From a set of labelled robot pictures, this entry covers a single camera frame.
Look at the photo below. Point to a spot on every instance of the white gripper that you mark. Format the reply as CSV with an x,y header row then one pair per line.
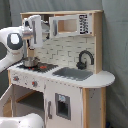
x,y
27,36

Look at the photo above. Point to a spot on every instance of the small silver pot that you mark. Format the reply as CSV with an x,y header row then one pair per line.
x,y
30,61

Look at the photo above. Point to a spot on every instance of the white oven door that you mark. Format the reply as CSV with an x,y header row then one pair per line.
x,y
6,103

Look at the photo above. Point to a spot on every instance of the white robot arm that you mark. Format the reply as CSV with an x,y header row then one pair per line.
x,y
12,38

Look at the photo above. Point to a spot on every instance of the wooden toy kitchen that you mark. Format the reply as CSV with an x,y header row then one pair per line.
x,y
64,52

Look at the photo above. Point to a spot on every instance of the grey range hood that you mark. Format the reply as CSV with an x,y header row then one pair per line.
x,y
45,26

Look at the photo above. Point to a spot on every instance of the black stovetop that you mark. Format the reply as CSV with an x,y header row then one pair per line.
x,y
40,67

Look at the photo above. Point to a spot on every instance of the white microwave door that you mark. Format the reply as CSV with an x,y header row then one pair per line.
x,y
70,25

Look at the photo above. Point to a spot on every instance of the left red stove knob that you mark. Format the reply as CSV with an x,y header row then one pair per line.
x,y
15,78

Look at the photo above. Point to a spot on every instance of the red stove knob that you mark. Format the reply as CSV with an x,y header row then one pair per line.
x,y
15,78
34,83

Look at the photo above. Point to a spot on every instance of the right red stove knob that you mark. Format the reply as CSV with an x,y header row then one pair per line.
x,y
34,83

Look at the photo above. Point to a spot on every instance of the black toy faucet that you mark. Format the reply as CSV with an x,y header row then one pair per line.
x,y
82,65

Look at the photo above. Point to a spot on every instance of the grey toy sink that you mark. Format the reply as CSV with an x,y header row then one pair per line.
x,y
72,73

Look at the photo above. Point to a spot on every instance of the white cabinet door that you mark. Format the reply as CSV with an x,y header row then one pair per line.
x,y
63,106

